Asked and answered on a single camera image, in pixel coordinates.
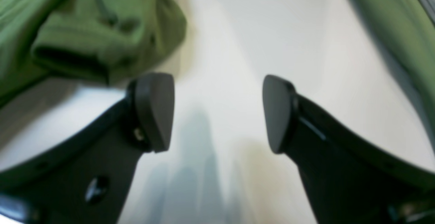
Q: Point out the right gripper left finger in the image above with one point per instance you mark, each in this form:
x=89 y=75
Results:
x=86 y=178

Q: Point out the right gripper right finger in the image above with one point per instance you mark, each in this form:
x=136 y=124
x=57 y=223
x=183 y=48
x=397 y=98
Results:
x=347 y=180

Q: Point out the green t-shirt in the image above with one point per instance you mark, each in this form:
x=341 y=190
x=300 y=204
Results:
x=103 y=41

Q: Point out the green cloth at left edge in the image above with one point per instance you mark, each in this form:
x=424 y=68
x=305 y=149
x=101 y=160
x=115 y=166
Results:
x=406 y=31

